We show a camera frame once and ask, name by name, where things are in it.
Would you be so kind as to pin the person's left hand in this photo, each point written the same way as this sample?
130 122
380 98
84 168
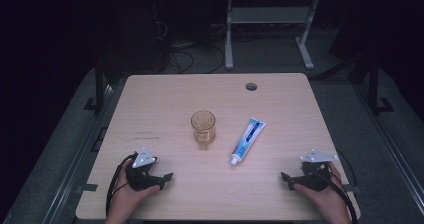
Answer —
131 194

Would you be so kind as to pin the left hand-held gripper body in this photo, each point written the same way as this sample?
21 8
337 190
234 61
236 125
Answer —
141 174

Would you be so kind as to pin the grey metal stand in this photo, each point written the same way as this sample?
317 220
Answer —
270 27

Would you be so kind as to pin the clear glass cup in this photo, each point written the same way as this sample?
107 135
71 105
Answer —
203 128

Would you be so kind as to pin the white blue toothpaste tube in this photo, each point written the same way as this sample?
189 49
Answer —
247 141

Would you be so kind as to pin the black metal post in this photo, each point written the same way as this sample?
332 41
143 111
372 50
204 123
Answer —
99 84
375 84

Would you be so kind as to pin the person's right hand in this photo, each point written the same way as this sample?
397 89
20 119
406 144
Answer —
325 197

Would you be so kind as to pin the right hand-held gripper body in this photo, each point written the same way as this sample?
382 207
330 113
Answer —
315 174

